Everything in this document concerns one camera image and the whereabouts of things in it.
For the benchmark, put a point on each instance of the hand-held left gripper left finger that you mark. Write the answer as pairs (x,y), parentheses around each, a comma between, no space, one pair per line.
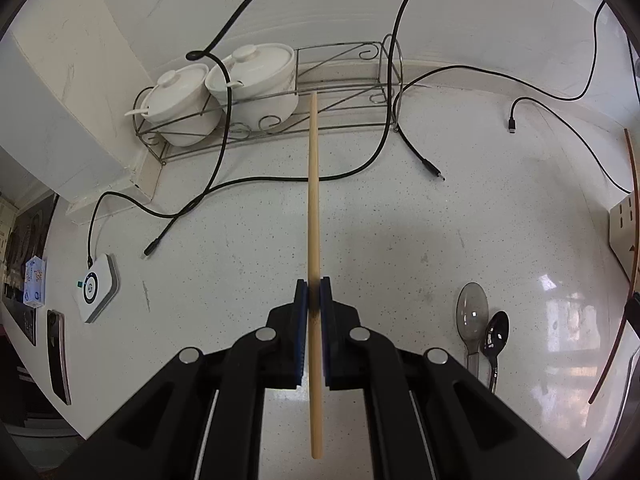
(300,330)

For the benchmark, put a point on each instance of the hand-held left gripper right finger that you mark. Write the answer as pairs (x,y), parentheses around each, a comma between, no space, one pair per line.
(327,330)

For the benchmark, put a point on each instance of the light wooden chopstick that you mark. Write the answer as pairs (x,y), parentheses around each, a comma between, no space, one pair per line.
(313,210)

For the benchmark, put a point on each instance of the silver metal spoon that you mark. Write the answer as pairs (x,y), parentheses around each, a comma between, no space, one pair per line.
(472,310)

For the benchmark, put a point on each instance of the black plastic spoon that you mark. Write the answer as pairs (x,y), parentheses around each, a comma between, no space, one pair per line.
(495,332)

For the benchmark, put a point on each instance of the beige plastic utensil holder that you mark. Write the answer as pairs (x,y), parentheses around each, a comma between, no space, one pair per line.
(622,235)

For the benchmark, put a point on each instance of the dark brown chopstick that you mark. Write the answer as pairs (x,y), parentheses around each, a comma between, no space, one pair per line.
(628,142)

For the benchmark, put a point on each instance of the black smartphone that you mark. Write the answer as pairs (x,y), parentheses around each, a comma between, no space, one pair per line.
(57,355)

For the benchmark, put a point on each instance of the white lidded ceramic pot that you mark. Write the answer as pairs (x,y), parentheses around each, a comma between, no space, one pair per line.
(180,107)
(255,87)

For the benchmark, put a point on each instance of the blue white small box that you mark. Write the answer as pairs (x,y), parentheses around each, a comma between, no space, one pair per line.
(35,280)

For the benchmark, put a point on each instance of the white ceramic spoon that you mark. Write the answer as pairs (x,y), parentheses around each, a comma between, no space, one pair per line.
(135,111)

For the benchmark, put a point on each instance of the black cooktop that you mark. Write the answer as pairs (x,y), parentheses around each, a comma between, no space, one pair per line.
(20,240)

